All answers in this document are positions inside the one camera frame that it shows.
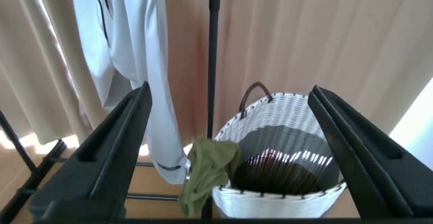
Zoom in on black clothes rack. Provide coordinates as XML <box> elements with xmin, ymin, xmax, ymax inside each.
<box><xmin>0</xmin><ymin>0</ymin><xmax>224</xmax><ymax>222</ymax></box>

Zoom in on green garment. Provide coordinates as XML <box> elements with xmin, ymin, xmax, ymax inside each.
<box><xmin>178</xmin><ymin>137</ymin><xmax>242</xmax><ymax>218</ymax></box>

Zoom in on white laundry basket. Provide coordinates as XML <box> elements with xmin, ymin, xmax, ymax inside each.
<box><xmin>211</xmin><ymin>81</ymin><xmax>348</xmax><ymax>219</ymax></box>

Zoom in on pale grey shorts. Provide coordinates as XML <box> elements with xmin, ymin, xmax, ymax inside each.
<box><xmin>70</xmin><ymin>0</ymin><xmax>189</xmax><ymax>186</ymax></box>

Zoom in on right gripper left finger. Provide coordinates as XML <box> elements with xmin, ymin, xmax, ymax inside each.
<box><xmin>28</xmin><ymin>81</ymin><xmax>153</xmax><ymax>220</ymax></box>

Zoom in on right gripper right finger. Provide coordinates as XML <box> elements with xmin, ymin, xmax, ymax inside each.
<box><xmin>307</xmin><ymin>84</ymin><xmax>433</xmax><ymax>219</ymax></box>

